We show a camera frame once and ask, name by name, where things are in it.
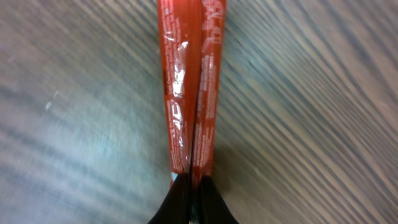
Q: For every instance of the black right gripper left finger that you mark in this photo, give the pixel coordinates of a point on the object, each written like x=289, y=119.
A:
x=175, y=207

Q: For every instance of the red stick packet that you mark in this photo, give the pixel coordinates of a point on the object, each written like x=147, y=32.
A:
x=191, y=39

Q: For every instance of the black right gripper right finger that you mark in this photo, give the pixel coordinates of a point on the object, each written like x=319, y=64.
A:
x=212, y=209

